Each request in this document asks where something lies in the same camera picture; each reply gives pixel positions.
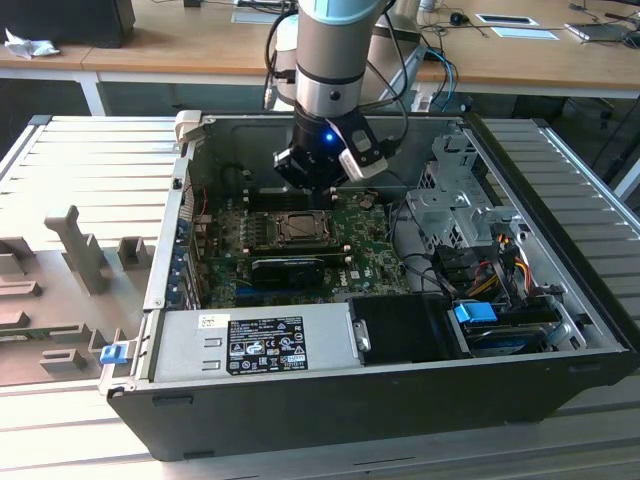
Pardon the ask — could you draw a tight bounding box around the metal socket cover frame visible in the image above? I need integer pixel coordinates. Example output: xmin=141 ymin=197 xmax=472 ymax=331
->
xmin=272 ymin=212 xmax=334 ymax=246

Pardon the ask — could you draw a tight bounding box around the CPU socket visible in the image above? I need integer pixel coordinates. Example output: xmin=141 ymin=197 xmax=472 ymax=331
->
xmin=267 ymin=208 xmax=337 ymax=250

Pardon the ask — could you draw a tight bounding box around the graphics card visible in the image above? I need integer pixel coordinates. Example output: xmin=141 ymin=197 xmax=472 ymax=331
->
xmin=249 ymin=257 xmax=325 ymax=290

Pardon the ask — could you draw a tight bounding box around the green motherboard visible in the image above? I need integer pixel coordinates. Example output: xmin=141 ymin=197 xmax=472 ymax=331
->
xmin=192 ymin=192 xmax=416 ymax=309

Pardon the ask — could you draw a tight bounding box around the pale metal stand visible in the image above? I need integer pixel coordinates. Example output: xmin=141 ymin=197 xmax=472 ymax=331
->
xmin=382 ymin=44 xmax=429 ymax=106

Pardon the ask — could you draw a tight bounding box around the beige case latch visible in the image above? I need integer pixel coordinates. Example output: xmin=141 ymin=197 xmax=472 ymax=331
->
xmin=173 ymin=110 xmax=204 ymax=146

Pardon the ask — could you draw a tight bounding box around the silver perforated drive cage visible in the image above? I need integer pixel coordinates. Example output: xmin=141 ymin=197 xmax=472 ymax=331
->
xmin=404 ymin=132 xmax=531 ymax=251

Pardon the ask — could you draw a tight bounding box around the wooden desk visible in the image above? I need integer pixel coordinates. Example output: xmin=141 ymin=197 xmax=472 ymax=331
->
xmin=0 ymin=0 xmax=640 ymax=99

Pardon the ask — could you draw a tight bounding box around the black plastic shroud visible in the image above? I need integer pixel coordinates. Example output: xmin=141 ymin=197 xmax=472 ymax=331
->
xmin=344 ymin=294 xmax=471 ymax=366

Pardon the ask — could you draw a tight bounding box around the hard disk in blue carrier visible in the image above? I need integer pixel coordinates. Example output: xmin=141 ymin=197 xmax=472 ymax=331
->
xmin=452 ymin=301 xmax=551 ymax=357

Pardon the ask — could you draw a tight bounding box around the silver power supply unit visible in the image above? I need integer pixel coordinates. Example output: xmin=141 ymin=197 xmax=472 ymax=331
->
xmin=149 ymin=302 xmax=362 ymax=384

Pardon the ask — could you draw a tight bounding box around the pale blue sheet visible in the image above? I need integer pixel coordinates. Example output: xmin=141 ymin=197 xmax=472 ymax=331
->
xmin=491 ymin=25 xmax=564 ymax=40

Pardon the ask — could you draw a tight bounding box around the black open PC case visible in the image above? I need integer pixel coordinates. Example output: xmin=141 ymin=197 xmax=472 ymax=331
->
xmin=97 ymin=109 xmax=640 ymax=464

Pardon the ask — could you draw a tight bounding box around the black box on desk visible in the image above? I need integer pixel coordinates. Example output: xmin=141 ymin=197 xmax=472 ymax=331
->
xmin=0 ymin=0 xmax=136 ymax=49

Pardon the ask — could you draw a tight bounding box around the grey-brown parts rack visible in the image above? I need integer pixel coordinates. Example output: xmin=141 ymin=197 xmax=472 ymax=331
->
xmin=0 ymin=204 xmax=156 ymax=389

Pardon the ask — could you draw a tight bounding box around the crumpled white paper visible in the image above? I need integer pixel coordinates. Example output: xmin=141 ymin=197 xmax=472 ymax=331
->
xmin=3 ymin=27 xmax=61 ymax=60

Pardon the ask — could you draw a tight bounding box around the grey tablet device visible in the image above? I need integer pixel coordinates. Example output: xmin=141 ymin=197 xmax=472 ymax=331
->
xmin=564 ymin=22 xmax=632 ymax=45

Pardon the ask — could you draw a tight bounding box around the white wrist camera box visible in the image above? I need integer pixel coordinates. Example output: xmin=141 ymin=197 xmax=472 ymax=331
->
xmin=338 ymin=127 xmax=390 ymax=182

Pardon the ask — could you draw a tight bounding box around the grey desk cable hatch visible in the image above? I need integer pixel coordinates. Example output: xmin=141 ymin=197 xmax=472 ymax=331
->
xmin=232 ymin=9 xmax=277 ymax=25
xmin=474 ymin=13 xmax=540 ymax=26

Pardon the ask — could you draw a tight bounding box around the blue cable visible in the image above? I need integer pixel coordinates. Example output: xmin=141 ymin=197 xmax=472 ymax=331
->
xmin=424 ymin=47 xmax=459 ymax=111

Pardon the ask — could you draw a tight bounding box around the coloured wire bundle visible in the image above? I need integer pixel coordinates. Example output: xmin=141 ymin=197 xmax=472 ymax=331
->
xmin=469 ymin=234 xmax=534 ymax=301

